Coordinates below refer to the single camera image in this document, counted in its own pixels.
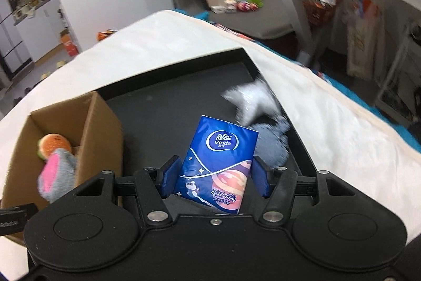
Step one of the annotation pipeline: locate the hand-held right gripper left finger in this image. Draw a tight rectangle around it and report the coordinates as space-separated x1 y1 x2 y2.
74 155 183 225

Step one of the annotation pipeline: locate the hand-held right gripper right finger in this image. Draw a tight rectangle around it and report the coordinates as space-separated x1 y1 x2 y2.
252 156 357 224

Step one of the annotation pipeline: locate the blue tissue packet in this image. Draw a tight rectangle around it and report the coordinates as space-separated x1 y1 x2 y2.
174 115 259 215

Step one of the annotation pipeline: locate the grey pink plush toy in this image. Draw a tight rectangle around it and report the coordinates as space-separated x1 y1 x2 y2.
37 149 78 203

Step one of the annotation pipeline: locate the white star plush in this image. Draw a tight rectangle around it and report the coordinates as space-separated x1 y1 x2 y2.
222 77 282 124

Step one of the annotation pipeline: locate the brown cardboard box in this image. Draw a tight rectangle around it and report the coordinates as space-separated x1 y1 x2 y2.
2 92 125 244

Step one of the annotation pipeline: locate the black shallow tray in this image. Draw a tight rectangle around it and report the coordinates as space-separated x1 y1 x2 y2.
94 47 319 203

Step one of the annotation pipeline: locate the burger plush toy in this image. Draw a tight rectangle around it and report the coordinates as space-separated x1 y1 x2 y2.
37 134 72 160

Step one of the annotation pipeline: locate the orange bag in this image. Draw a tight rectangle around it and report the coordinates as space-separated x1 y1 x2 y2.
96 29 119 41

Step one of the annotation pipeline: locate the grey bench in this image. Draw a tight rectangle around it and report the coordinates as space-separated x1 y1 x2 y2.
176 0 295 40

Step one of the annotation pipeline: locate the beige tote bag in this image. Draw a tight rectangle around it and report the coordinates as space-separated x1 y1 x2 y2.
345 18 379 81

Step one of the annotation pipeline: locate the orange cardboard box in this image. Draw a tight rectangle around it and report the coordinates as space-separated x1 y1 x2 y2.
59 29 79 56

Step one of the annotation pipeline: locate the black framed sliding door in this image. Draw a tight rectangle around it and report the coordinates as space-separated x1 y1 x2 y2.
0 0 35 77

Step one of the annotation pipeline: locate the grey black desk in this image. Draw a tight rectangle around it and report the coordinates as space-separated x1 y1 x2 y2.
257 0 421 124

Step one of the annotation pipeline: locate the red basket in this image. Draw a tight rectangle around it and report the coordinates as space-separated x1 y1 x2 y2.
301 0 338 26

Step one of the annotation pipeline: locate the white kitchen cabinet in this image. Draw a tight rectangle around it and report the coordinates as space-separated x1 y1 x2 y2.
15 0 66 48

